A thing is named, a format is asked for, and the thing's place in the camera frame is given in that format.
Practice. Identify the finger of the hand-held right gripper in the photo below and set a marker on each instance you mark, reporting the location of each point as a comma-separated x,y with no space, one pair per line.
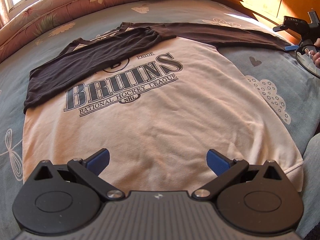
279,29
291,48

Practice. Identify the wooden headboard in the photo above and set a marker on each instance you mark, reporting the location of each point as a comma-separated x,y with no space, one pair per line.
262,0

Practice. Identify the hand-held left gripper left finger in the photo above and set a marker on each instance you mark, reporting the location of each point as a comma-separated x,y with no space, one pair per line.
98,161

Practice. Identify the person's right hand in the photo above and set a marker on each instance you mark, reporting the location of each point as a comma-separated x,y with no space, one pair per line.
317,55

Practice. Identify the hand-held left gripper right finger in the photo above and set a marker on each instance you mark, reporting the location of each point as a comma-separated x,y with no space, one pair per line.
217,163

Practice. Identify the bed with blue floral sheet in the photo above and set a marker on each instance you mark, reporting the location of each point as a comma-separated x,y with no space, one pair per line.
37,42

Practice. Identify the folded floral quilt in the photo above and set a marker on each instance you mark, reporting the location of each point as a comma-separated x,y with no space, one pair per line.
50,15

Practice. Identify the cream and black raglan sweatshirt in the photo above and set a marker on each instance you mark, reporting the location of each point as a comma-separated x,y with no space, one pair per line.
175,117

